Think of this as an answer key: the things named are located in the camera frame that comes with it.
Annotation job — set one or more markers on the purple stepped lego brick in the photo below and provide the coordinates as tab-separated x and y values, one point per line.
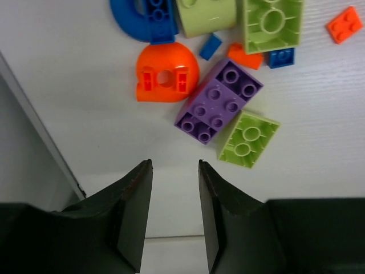
216	101

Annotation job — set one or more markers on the pale green rounded lego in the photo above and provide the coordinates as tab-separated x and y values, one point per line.
202	17

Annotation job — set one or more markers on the blue arch lego piece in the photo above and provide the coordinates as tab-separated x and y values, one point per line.
155	24

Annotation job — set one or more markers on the small blue flat lego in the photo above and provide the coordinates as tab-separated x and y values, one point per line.
210	47

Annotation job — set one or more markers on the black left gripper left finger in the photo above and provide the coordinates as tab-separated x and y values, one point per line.
104	233

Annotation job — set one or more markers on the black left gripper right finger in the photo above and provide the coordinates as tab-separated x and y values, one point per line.
244	235

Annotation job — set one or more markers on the light green lego brick low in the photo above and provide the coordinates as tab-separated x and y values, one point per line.
245	138

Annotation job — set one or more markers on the light green lego brick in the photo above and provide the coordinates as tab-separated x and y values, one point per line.
269	25

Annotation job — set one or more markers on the orange round lego piece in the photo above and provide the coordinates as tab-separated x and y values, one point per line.
166	73

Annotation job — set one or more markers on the orange lego plate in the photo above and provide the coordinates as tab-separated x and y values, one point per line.
237	53

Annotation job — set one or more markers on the small orange flat lego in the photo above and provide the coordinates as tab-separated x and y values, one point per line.
345	25

